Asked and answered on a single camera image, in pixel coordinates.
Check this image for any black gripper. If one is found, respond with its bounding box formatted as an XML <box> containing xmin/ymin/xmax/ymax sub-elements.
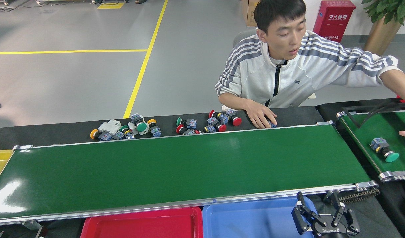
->
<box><xmin>291</xmin><ymin>191</ymin><xmax>361</xmax><ymax>238</ymax></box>

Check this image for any blue plastic tray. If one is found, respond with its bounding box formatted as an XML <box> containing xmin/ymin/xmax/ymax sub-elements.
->
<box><xmin>202</xmin><ymin>196</ymin><xmax>319</xmax><ymax>238</ymax></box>

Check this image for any red plastic tray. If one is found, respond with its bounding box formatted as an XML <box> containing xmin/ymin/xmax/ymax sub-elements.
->
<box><xmin>80</xmin><ymin>207</ymin><xmax>203</xmax><ymax>238</ymax></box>

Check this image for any seated person's right hand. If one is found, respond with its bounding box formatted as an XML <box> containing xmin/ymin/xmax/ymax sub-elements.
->
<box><xmin>245</xmin><ymin>100</ymin><xmax>278</xmax><ymax>129</ymax></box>

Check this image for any black table cloth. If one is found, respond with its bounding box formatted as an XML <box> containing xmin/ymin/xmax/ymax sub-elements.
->
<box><xmin>0</xmin><ymin>106</ymin><xmax>403</xmax><ymax>238</ymax></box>
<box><xmin>317</xmin><ymin>98</ymin><xmax>405</xmax><ymax>238</ymax></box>

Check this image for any seated person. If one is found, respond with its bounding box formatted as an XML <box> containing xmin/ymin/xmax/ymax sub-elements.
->
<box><xmin>215</xmin><ymin>0</ymin><xmax>405</xmax><ymax>111</ymax></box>

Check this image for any potted plant in gold pot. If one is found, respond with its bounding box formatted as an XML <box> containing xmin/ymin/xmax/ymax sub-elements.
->
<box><xmin>361</xmin><ymin>0</ymin><xmax>405</xmax><ymax>56</ymax></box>

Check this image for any grey office chair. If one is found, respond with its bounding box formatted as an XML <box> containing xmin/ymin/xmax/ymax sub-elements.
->
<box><xmin>232</xmin><ymin>30</ymin><xmax>257</xmax><ymax>48</ymax></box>

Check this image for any red fire extinguisher box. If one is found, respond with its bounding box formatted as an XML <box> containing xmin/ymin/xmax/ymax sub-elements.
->
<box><xmin>313</xmin><ymin>0</ymin><xmax>356</xmax><ymax>43</ymax></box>

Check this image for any brown cardboard box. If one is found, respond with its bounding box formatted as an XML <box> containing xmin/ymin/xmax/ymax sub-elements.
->
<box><xmin>241</xmin><ymin>0</ymin><xmax>260</xmax><ymax>27</ymax></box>

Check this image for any black conveyor drive chain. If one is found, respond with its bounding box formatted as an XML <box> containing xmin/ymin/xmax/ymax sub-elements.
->
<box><xmin>338</xmin><ymin>188</ymin><xmax>381</xmax><ymax>204</ymax></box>

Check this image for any black curved cable bundle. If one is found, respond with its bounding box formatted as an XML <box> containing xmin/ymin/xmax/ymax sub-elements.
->
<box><xmin>341</xmin><ymin>101</ymin><xmax>405</xmax><ymax>129</ymax></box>

